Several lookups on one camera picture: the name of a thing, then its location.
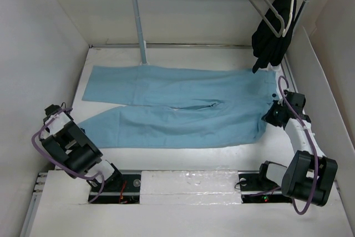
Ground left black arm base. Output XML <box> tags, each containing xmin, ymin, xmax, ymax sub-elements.
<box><xmin>88</xmin><ymin>172</ymin><xmax>141</xmax><ymax>204</ymax></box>

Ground light blue trousers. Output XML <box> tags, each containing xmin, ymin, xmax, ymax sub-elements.
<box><xmin>79</xmin><ymin>65</ymin><xmax>277</xmax><ymax>149</ymax></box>

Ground black hanging garment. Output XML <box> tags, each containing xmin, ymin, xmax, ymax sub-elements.
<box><xmin>251</xmin><ymin>0</ymin><xmax>298</xmax><ymax>74</ymax></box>

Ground grey plastic hanger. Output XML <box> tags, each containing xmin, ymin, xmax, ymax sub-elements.
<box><xmin>237</xmin><ymin>0</ymin><xmax>286</xmax><ymax>38</ymax></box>

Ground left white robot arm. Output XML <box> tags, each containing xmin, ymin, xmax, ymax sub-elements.
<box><xmin>39</xmin><ymin>104</ymin><xmax>124</xmax><ymax>191</ymax></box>

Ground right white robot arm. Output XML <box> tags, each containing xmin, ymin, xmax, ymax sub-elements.
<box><xmin>256</xmin><ymin>90</ymin><xmax>338</xmax><ymax>206</ymax></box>

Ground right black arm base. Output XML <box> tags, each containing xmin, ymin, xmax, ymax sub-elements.
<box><xmin>235</xmin><ymin>171</ymin><xmax>292</xmax><ymax>204</ymax></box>

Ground white plastic hanger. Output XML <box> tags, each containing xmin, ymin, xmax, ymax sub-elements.
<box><xmin>282</xmin><ymin>0</ymin><xmax>295</xmax><ymax>37</ymax></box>

